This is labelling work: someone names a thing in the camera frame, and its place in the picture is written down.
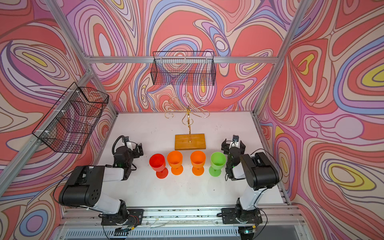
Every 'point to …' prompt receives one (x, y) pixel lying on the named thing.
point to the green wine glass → (218, 160)
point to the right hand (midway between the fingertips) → (233, 143)
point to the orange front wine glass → (175, 159)
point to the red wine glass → (157, 162)
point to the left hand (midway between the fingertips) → (135, 145)
